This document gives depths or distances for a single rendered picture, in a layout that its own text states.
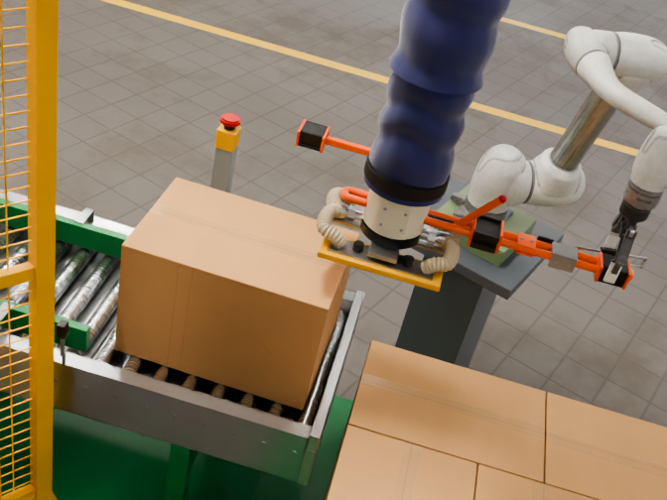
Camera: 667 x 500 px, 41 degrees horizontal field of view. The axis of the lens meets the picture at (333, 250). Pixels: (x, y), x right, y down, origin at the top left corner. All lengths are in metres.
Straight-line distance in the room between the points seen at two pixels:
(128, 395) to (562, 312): 2.36
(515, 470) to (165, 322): 1.11
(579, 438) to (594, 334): 1.44
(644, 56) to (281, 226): 1.18
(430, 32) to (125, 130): 3.06
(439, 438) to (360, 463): 0.28
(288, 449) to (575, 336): 2.00
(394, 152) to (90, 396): 1.15
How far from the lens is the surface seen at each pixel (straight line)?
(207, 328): 2.57
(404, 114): 2.18
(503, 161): 3.07
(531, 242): 2.43
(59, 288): 2.98
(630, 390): 4.10
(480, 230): 2.40
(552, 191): 3.15
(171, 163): 4.68
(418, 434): 2.71
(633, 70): 2.79
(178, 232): 2.57
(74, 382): 2.69
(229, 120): 2.97
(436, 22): 2.08
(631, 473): 2.91
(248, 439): 2.60
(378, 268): 2.36
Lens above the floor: 2.46
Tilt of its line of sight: 35 degrees down
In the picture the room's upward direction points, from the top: 14 degrees clockwise
